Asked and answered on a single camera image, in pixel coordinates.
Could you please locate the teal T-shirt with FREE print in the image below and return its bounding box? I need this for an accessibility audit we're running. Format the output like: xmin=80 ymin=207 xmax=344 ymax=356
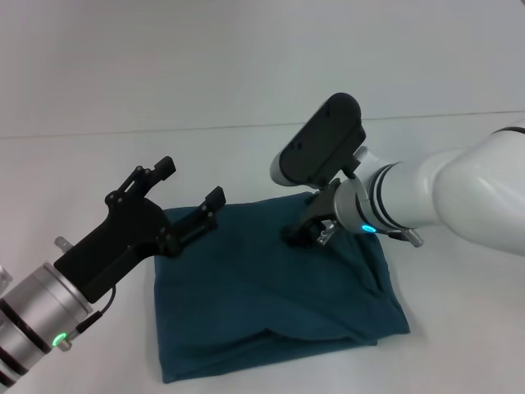
xmin=153 ymin=191 xmax=412 ymax=385

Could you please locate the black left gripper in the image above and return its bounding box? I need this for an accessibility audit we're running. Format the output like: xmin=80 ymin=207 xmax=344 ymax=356
xmin=52 ymin=155 xmax=227 ymax=305

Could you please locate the knurled silver right clamp screw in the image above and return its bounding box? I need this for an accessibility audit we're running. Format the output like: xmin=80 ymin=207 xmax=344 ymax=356
xmin=385 ymin=227 xmax=424 ymax=249

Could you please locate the left arm cable with connector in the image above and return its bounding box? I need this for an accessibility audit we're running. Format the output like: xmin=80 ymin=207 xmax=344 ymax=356
xmin=57 ymin=285 xmax=118 ymax=353

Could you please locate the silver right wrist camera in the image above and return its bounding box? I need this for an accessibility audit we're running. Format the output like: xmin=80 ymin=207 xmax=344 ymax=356
xmin=269 ymin=92 xmax=368 ymax=190

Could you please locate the silver right arm cable connector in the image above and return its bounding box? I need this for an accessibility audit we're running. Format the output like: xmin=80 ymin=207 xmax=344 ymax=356
xmin=317 ymin=219 xmax=339 ymax=245

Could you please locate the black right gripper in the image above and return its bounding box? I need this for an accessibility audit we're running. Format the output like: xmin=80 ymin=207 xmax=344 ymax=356
xmin=280 ymin=181 xmax=342 ymax=248

